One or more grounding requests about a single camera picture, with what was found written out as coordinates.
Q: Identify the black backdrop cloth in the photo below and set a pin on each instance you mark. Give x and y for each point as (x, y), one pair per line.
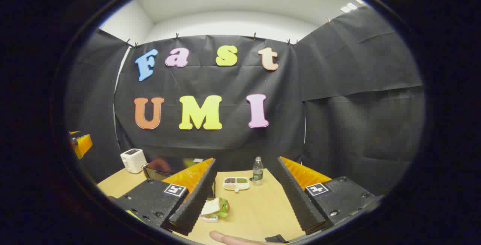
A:
(225, 83)

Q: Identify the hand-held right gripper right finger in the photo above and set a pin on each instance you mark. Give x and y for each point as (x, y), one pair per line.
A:
(297, 196)

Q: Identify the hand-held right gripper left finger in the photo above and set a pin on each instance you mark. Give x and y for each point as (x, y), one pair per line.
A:
(195, 196)

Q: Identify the sandwich with lettuce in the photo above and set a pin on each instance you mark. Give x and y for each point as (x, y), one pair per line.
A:
(212, 205)

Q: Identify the white divided dish with grains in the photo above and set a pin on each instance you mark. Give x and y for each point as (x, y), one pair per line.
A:
(236, 183)

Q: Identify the white toaster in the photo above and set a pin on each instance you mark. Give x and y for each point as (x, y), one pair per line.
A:
(133, 160)

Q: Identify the small white plastic tray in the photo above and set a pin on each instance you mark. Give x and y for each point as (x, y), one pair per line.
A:
(209, 218)

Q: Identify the clear water bottle green label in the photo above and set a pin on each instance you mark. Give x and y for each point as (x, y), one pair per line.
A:
(257, 171)

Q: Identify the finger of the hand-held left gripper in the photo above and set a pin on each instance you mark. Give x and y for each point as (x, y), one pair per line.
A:
(83, 145)
(74, 133)

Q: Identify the black electric oven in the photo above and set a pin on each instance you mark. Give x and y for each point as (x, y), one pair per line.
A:
(165, 168)

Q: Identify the small ceiling light panel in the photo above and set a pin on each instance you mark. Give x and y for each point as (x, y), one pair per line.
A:
(348, 7)

